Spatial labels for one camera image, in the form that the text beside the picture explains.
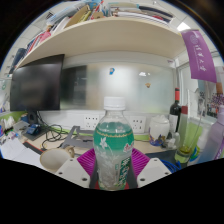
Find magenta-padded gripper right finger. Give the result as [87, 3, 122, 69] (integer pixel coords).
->
[131, 147, 173, 189]

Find flat round red coaster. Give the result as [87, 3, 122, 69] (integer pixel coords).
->
[89, 178, 132, 191]

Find lavender plastic water bottle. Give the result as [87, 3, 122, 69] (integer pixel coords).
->
[196, 104, 224, 164]

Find black computer monitor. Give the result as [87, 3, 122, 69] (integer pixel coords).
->
[9, 54, 65, 113]

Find purple hanging banner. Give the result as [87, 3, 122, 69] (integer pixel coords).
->
[180, 29, 218, 84]

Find dark wine bottle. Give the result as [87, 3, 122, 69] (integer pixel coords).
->
[168, 87, 183, 134]

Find beige shelf with books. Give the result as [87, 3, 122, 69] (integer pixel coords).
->
[8, 0, 188, 69]

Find ceiling lights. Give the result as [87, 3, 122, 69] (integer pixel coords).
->
[176, 21, 191, 33]

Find blue desk device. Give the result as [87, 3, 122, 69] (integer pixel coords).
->
[26, 123, 42, 136]

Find framed group photo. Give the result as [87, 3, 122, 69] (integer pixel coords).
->
[199, 93, 224, 119]

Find grey metal laptop stand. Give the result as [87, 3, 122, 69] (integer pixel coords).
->
[60, 125, 101, 150]

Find tangled black cables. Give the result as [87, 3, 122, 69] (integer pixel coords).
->
[36, 113, 69, 143]

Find green-labelled clear drink bottle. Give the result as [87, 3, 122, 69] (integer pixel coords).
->
[93, 96, 135, 192]

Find white ceramic lidded jar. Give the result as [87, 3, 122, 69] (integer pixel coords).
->
[148, 114, 171, 147]

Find white wall socket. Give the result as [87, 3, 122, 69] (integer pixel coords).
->
[128, 114, 148, 134]
[83, 114, 101, 131]

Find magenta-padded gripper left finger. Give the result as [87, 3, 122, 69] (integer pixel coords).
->
[54, 147, 98, 188]

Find green glass vase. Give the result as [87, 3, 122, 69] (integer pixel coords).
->
[174, 123, 203, 164]

